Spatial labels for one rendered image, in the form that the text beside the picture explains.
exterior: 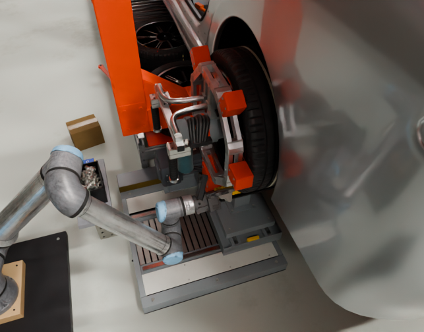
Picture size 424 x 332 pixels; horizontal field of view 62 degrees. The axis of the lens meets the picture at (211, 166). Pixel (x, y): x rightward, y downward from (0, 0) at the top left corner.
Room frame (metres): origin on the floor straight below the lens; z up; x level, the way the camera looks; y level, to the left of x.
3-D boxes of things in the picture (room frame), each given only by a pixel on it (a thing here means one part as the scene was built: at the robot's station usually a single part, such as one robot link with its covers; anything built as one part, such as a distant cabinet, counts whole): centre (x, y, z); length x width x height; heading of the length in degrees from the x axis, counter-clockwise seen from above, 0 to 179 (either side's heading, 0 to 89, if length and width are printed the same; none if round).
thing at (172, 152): (1.00, 0.13, 0.93); 0.09 x 0.05 x 0.05; 109
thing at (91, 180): (1.15, 0.63, 0.51); 0.20 x 0.14 x 0.13; 22
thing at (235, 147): (1.23, -0.01, 0.85); 0.54 x 0.07 x 0.54; 19
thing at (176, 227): (0.91, 0.18, 0.51); 0.12 x 0.09 x 0.12; 9
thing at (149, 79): (1.71, 0.15, 0.69); 0.52 x 0.17 x 0.35; 109
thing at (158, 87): (1.28, 0.14, 1.03); 0.19 x 0.18 x 0.11; 109
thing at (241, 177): (0.93, -0.11, 0.85); 0.09 x 0.08 x 0.07; 19
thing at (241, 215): (1.28, -0.17, 0.32); 0.40 x 0.30 x 0.28; 19
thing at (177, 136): (1.09, 0.08, 1.03); 0.19 x 0.18 x 0.11; 109
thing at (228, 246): (1.28, -0.17, 0.13); 0.50 x 0.36 x 0.10; 19
